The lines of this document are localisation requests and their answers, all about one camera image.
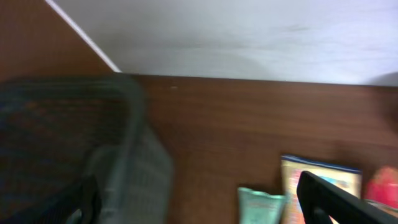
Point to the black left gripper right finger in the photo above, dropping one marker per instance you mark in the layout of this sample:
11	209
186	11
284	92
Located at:
322	202

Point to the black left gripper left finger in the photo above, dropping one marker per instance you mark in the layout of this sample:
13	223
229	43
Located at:
79	202

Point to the mint green wipes pack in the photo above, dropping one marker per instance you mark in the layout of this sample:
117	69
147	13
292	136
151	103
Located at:
257	207

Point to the orange spaghetti packet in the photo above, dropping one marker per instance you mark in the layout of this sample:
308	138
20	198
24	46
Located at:
381	190

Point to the grey plastic mesh basket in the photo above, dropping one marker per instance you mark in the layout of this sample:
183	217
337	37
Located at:
57	130

